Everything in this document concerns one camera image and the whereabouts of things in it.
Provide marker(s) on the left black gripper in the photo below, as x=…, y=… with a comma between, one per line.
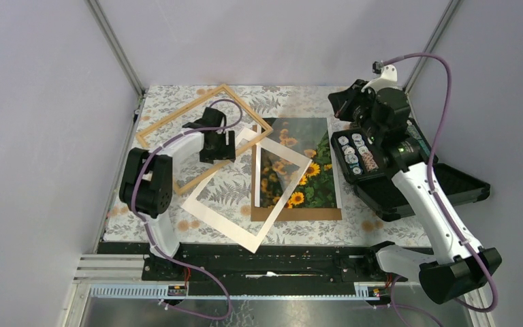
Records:
x=225, y=151

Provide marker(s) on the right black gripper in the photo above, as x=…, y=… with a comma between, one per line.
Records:
x=342, y=102

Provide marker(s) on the wooden picture frame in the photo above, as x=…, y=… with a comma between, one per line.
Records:
x=190, y=111

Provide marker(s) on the white mat board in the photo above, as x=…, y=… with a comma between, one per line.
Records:
x=229, y=228

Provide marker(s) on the sunflower photo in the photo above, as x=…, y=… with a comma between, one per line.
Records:
x=316, y=189

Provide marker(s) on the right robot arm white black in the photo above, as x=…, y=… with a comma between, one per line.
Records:
x=387, y=161

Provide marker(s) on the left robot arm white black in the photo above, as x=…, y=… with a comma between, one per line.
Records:
x=148, y=177

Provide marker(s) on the dark green photo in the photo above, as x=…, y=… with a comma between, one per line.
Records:
x=303, y=135

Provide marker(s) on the black poker chip case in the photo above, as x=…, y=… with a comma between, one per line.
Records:
x=378, y=192

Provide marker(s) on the green chip stack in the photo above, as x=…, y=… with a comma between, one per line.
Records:
x=414, y=131

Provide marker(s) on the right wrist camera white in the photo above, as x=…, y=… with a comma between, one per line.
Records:
x=387, y=77

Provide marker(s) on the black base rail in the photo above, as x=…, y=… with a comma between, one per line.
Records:
x=273, y=270

